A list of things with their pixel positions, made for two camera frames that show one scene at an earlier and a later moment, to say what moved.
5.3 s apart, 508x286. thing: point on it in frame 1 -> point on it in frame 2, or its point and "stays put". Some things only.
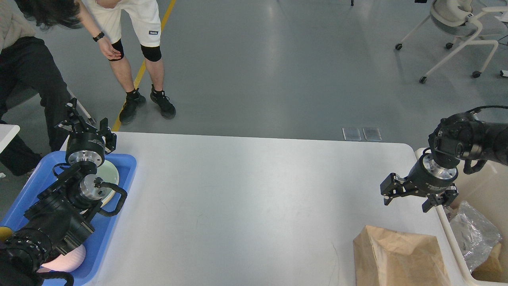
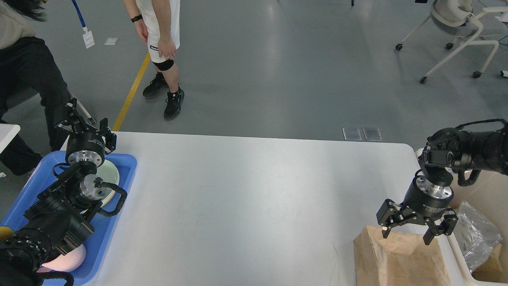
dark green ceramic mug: x=6 y=233 stays put
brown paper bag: x=383 y=257 stays put
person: x=112 y=24 -> x=158 y=22
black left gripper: x=83 y=145 stays put
